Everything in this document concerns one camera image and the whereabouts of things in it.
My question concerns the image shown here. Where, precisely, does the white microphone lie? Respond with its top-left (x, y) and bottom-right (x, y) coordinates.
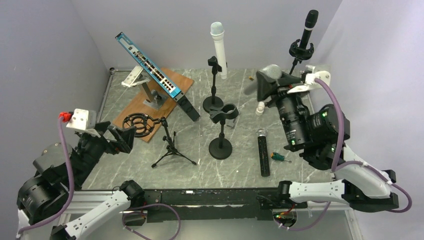
top-left (210, 21), bottom-right (228, 80)

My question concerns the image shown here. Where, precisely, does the white plastic pipe fitting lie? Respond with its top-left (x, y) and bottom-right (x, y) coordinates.
top-left (255, 101), bottom-right (266, 116)

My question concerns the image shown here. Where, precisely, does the black stand with shock mount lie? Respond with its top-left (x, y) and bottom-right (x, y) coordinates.
top-left (289, 39), bottom-right (315, 75)

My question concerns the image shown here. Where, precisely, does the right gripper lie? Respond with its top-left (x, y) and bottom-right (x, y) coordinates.
top-left (257, 69), bottom-right (312, 148)

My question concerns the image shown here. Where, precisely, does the metal switch stand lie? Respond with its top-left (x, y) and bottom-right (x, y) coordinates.
top-left (120, 66), bottom-right (169, 110)

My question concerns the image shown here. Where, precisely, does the grey plastic bracket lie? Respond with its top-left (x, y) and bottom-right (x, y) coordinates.
top-left (226, 116), bottom-right (240, 129)

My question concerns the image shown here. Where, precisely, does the black base frame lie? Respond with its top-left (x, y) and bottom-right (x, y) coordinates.
top-left (125, 187), bottom-right (308, 226)

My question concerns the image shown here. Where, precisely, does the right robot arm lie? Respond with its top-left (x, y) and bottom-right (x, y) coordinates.
top-left (256, 69), bottom-right (399, 213)

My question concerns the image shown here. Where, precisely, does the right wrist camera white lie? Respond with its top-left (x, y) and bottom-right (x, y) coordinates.
top-left (287, 64), bottom-right (331, 94)

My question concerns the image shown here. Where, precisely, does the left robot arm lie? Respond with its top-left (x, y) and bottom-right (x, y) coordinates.
top-left (16, 121), bottom-right (145, 240)

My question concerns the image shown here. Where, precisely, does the black slim microphone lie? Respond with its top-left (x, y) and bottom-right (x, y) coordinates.
top-left (299, 9), bottom-right (319, 49)

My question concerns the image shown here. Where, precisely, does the black tripod shock-mount stand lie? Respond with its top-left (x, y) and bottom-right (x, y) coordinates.
top-left (122, 112), bottom-right (197, 169)

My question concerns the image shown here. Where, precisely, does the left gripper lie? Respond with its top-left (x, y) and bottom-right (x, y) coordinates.
top-left (70, 121), bottom-right (138, 187)

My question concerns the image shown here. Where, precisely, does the blue network switch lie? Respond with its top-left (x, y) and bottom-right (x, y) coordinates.
top-left (115, 32), bottom-right (200, 122)

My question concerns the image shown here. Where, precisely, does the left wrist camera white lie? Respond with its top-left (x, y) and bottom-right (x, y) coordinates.
top-left (66, 108), bottom-right (100, 137)

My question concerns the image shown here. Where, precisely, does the black round-base clip stand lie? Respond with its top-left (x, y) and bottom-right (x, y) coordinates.
top-left (208, 103), bottom-right (239, 160)

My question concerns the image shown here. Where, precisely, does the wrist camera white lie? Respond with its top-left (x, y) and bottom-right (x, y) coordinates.
top-left (287, 64), bottom-right (331, 94)
top-left (66, 108), bottom-right (100, 137)

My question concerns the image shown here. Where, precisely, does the green orange screwdriver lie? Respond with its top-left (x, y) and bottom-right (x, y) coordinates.
top-left (270, 152), bottom-right (292, 163)

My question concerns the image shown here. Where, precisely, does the black stand for white microphone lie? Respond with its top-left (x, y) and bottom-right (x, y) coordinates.
top-left (202, 56), bottom-right (224, 113)

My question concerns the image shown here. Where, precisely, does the grey condenser microphone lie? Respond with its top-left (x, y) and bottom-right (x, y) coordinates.
top-left (243, 64), bottom-right (283, 95)

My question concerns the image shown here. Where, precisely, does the black handheld microphone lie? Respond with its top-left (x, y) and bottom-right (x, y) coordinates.
top-left (256, 128), bottom-right (271, 177)

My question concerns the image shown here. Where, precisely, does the wooden board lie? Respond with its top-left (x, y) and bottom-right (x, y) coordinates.
top-left (112, 66), bottom-right (194, 143)

